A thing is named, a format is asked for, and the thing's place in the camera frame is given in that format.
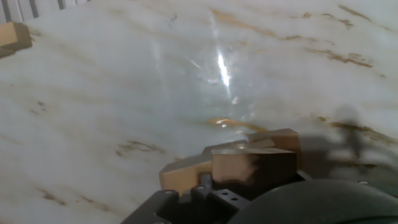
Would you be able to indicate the white marble pattern board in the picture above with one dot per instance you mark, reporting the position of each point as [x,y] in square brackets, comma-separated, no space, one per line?
[93,93]

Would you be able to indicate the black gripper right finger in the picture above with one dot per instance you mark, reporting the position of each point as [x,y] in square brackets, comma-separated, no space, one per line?
[382,188]

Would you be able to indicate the light wooden cube block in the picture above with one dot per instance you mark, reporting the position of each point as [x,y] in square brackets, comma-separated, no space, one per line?
[183,180]
[252,168]
[286,140]

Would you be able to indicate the small spare wooden cube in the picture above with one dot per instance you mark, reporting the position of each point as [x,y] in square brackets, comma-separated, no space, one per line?
[14,35]

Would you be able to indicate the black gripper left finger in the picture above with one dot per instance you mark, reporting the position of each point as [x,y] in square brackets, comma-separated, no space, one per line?
[214,208]

